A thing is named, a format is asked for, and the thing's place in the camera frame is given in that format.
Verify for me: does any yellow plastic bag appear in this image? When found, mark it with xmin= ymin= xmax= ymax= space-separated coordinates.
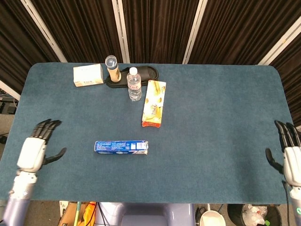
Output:
xmin=81 ymin=202 xmax=97 ymax=226

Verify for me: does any white partition frame post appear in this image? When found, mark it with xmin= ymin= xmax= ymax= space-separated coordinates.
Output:
xmin=111 ymin=0 xmax=130 ymax=64
xmin=182 ymin=0 xmax=207 ymax=65
xmin=257 ymin=16 xmax=301 ymax=65
xmin=0 ymin=80 xmax=21 ymax=101
xmin=20 ymin=0 xmax=68 ymax=63

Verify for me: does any yellow snack packet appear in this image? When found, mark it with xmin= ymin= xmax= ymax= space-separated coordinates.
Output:
xmin=141 ymin=80 xmax=167 ymax=128

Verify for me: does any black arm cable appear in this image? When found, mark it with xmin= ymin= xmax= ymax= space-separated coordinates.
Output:
xmin=282 ymin=180 xmax=291 ymax=226

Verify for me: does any black slipper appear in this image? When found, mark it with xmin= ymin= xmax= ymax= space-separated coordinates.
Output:
xmin=104 ymin=65 xmax=159 ymax=89

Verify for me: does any clear plastic water bottle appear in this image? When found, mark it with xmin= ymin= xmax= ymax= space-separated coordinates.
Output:
xmin=127 ymin=67 xmax=143 ymax=102

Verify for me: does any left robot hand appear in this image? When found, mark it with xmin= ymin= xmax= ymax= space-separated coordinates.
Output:
xmin=16 ymin=119 xmax=68 ymax=172

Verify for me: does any black floor equipment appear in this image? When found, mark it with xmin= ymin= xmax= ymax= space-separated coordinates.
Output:
xmin=0 ymin=94 xmax=18 ymax=113

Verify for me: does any blue toothpaste box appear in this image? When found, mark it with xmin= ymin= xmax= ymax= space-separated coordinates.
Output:
xmin=94 ymin=140 xmax=149 ymax=155

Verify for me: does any white bucket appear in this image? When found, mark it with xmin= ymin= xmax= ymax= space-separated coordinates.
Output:
xmin=199 ymin=210 xmax=226 ymax=226

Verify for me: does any white facial tissue pack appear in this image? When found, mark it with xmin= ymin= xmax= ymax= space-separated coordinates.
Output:
xmin=73 ymin=64 xmax=104 ymax=88

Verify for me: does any blue table cloth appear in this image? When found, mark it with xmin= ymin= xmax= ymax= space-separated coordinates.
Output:
xmin=0 ymin=62 xmax=301 ymax=204

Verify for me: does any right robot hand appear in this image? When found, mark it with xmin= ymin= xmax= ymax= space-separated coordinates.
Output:
xmin=265 ymin=120 xmax=301 ymax=186

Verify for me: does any dark brown curtain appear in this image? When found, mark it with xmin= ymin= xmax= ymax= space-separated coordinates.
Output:
xmin=0 ymin=0 xmax=301 ymax=118

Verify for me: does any green stick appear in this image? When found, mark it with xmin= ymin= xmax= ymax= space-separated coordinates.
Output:
xmin=74 ymin=202 xmax=82 ymax=226

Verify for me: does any purple robot base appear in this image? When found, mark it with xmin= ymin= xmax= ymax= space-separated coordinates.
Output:
xmin=97 ymin=202 xmax=196 ymax=226

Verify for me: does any black trash bin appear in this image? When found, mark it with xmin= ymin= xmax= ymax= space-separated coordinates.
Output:
xmin=227 ymin=203 xmax=282 ymax=226

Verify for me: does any beige bottle with blue cap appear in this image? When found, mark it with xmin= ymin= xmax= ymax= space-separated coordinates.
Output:
xmin=105 ymin=55 xmax=122 ymax=83

